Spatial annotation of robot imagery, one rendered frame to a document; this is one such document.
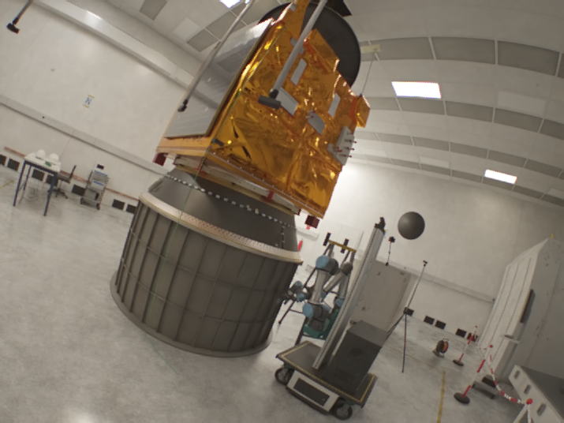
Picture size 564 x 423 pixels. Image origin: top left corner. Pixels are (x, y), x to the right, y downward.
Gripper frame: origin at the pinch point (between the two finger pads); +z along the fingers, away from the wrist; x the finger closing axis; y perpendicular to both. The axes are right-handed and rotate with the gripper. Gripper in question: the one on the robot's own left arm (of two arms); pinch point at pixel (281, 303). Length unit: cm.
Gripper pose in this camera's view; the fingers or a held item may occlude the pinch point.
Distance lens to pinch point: 243.3
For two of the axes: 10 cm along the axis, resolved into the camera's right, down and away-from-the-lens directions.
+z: -5.5, 7.8, 3.0
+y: -5.3, -6.0, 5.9
